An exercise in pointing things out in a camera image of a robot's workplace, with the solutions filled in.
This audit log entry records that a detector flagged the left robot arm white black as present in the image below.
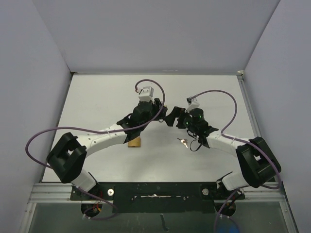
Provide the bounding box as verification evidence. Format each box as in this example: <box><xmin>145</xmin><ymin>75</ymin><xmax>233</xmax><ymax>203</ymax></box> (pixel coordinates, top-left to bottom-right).
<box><xmin>47</xmin><ymin>98</ymin><xmax>167</xmax><ymax>200</ymax></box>

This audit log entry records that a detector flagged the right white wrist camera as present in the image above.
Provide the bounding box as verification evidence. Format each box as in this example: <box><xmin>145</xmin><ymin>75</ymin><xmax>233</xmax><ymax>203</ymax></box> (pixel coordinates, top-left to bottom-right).
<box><xmin>185</xmin><ymin>97</ymin><xmax>200</xmax><ymax>113</ymax></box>

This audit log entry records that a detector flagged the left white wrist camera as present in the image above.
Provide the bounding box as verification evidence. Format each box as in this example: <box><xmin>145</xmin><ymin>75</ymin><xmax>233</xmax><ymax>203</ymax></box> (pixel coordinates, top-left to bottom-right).
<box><xmin>137</xmin><ymin>86</ymin><xmax>154</xmax><ymax>103</ymax></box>

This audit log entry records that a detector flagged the black thin cable loop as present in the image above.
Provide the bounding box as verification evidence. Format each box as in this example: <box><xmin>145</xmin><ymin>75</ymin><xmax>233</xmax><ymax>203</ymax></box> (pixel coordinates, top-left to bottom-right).
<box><xmin>187</xmin><ymin>130</ymin><xmax>205</xmax><ymax>152</ymax></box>

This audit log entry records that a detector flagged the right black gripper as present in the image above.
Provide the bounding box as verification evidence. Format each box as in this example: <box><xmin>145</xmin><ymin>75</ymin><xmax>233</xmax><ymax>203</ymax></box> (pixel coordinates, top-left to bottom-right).
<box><xmin>164</xmin><ymin>106</ymin><xmax>198</xmax><ymax>133</ymax></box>

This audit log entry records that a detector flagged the silver key bunch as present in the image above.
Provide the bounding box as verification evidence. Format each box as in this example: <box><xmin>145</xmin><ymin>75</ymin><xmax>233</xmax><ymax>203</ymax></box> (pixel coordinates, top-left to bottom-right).
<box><xmin>178</xmin><ymin>138</ymin><xmax>188</xmax><ymax>148</ymax></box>

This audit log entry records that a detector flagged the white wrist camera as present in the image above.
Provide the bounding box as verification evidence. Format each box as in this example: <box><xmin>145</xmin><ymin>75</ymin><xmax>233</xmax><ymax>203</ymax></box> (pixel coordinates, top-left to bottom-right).
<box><xmin>137</xmin><ymin>86</ymin><xmax>154</xmax><ymax>103</ymax></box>
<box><xmin>185</xmin><ymin>97</ymin><xmax>200</xmax><ymax>113</ymax></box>

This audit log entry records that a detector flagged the aluminium rail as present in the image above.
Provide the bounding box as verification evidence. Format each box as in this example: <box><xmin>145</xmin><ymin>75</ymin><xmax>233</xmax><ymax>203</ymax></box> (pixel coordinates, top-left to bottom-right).
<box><xmin>28</xmin><ymin>183</ymin><xmax>72</xmax><ymax>203</ymax></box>
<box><xmin>237</xmin><ymin>70</ymin><xmax>261</xmax><ymax>136</ymax></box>

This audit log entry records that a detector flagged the aluminium front rail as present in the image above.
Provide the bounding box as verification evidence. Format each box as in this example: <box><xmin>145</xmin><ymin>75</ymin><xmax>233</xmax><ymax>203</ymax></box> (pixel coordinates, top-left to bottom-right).
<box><xmin>28</xmin><ymin>183</ymin><xmax>72</xmax><ymax>203</ymax></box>

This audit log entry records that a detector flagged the large brass padlock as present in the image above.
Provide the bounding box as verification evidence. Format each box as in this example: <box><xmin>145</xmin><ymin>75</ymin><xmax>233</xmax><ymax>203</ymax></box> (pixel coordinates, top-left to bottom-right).
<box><xmin>127</xmin><ymin>136</ymin><xmax>141</xmax><ymax>148</ymax></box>

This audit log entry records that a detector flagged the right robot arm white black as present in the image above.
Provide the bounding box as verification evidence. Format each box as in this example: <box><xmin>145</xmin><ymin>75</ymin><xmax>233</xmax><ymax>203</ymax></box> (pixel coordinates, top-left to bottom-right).
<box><xmin>164</xmin><ymin>107</ymin><xmax>281</xmax><ymax>199</ymax></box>

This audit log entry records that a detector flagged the aluminium right side rail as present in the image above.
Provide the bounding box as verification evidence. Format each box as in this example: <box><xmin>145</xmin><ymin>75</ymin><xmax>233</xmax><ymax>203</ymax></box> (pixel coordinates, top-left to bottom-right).
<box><xmin>237</xmin><ymin>70</ymin><xmax>261</xmax><ymax>136</ymax></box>

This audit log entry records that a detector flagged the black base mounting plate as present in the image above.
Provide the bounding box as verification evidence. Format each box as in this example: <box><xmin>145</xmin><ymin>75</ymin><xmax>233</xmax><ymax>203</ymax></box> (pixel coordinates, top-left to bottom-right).
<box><xmin>70</xmin><ymin>182</ymin><xmax>245</xmax><ymax>217</ymax></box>

